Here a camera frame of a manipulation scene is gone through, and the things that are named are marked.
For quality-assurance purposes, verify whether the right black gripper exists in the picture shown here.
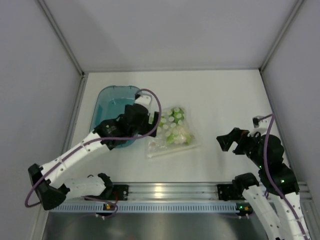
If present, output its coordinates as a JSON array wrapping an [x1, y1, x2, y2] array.
[[216, 127, 266, 168]]

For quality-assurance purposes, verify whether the clear zip top bag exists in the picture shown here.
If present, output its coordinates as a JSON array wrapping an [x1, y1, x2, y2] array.
[[145, 105, 201, 159]]

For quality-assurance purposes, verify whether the green fake fruit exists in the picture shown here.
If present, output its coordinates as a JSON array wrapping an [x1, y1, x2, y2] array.
[[158, 106, 185, 130]]

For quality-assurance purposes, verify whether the fake cauliflower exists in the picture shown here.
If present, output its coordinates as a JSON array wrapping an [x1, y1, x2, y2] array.
[[172, 126, 194, 145]]

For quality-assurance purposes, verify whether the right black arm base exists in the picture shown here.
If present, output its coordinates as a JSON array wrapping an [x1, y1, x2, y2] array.
[[217, 183, 244, 201]]

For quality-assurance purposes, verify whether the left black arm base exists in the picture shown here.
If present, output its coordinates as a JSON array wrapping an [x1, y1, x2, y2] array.
[[86, 184, 129, 201]]

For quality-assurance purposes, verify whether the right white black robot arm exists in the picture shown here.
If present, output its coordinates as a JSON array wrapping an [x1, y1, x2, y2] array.
[[216, 127, 311, 240]]

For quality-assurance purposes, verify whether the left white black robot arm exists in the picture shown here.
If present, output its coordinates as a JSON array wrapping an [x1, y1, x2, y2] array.
[[28, 103, 162, 211]]

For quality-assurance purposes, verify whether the teal plastic bin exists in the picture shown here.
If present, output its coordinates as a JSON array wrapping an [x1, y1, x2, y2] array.
[[89, 85, 139, 132]]

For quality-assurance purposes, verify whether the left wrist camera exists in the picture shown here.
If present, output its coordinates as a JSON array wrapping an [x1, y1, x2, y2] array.
[[134, 93, 152, 108]]

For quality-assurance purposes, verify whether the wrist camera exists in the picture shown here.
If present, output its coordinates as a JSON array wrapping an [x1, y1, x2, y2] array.
[[134, 93, 152, 108], [252, 115, 270, 134]]

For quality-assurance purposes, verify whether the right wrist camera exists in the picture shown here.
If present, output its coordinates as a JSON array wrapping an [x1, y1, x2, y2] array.
[[252, 115, 270, 134]]

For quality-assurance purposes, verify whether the aluminium mounting rail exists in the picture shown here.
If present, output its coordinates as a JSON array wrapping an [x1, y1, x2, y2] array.
[[39, 181, 313, 203]]

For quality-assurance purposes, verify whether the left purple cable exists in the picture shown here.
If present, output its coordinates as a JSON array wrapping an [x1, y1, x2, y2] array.
[[24, 88, 162, 208]]

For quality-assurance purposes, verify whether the grey slotted cable duct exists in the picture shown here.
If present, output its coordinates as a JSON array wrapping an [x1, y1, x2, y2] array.
[[51, 201, 240, 214]]

